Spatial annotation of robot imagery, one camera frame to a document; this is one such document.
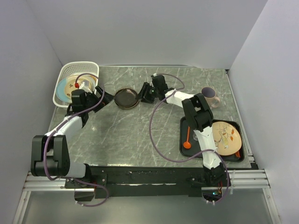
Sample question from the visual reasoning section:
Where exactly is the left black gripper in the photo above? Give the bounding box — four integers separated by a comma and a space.
84, 85, 115, 112

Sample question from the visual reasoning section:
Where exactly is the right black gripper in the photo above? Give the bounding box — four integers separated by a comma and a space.
135, 83, 159, 104

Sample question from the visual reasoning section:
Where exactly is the yellow round plate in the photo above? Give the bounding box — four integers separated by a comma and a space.
64, 75, 96, 99

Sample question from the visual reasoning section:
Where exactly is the black round plate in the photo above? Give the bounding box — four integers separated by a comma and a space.
114, 88, 139, 109

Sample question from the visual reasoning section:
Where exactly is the cream plate with blue leaves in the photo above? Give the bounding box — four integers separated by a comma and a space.
56, 78, 71, 103

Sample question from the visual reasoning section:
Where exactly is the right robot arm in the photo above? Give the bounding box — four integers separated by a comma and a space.
136, 74, 227, 186

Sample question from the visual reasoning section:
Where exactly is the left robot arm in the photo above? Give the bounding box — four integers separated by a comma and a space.
31, 86, 114, 188

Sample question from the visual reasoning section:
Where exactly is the white perforated plastic bin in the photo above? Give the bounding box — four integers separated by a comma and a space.
53, 61, 100, 108

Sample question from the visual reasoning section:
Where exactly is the orange plastic spoon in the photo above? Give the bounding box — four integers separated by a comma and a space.
183, 127, 191, 149

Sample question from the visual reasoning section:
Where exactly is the clear plastic cup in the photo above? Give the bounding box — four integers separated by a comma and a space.
192, 133, 198, 141

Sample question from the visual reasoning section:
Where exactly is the pink mug purple inside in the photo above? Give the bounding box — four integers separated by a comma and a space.
201, 87, 221, 108

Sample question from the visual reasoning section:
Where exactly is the black plastic tray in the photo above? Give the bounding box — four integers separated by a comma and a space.
179, 118, 245, 162

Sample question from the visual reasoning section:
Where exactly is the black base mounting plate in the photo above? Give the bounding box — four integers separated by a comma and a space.
64, 164, 232, 199

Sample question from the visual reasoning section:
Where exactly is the tan oval plate on tray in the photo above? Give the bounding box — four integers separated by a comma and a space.
212, 121, 242, 156

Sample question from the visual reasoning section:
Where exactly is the aluminium rail frame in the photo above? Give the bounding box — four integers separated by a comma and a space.
13, 163, 281, 224

